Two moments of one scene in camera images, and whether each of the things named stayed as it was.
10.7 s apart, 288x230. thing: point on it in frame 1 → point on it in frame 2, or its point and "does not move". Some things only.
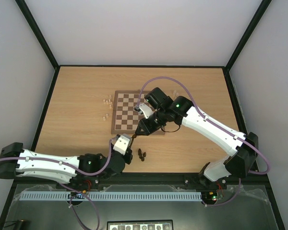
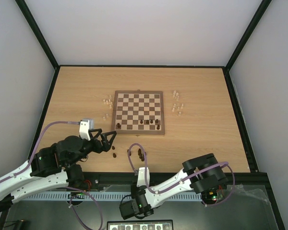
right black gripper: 148,125 → 128,211
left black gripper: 129,154 → 100,148
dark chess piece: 142,157 does not move
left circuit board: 77,195 does not move
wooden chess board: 126,119 does not move
